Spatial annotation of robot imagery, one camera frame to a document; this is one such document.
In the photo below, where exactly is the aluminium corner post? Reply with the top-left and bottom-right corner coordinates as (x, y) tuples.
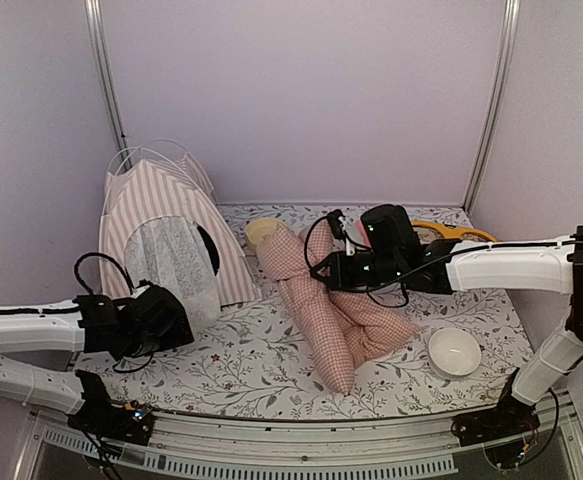
(84, 0), (128, 150)
(462, 0), (521, 215)

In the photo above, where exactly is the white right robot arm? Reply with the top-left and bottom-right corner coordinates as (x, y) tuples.
(312, 204), (583, 436)

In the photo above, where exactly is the floral tablecloth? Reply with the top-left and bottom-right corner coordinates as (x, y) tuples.
(73, 202), (542, 420)

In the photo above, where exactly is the left aluminium corner post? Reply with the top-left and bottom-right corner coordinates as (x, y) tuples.
(84, 0), (128, 150)

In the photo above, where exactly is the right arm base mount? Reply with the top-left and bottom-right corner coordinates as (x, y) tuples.
(451, 405), (540, 446)

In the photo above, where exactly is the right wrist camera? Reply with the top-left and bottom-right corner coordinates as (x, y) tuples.
(327, 209), (356, 256)

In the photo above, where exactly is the cream pet bowl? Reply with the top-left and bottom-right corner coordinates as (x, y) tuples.
(245, 217), (286, 253)

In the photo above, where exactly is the yellow double bowl stand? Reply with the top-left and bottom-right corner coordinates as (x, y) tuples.
(411, 221), (497, 242)

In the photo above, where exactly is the white ceramic bowl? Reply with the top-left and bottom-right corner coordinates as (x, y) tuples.
(427, 328), (482, 380)

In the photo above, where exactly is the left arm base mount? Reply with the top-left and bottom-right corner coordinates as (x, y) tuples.
(67, 400), (155, 446)

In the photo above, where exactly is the pink gingham cushion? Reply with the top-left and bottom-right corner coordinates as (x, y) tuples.
(256, 224), (419, 394)

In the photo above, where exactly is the white tent pole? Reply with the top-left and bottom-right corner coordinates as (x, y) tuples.
(106, 138), (217, 202)

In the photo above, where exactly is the pink round pet bowl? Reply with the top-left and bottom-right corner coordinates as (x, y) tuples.
(355, 220), (370, 247)

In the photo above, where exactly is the right aluminium corner post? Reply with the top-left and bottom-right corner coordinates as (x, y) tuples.
(462, 0), (521, 215)

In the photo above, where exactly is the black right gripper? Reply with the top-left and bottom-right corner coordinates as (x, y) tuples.
(311, 251), (403, 291)

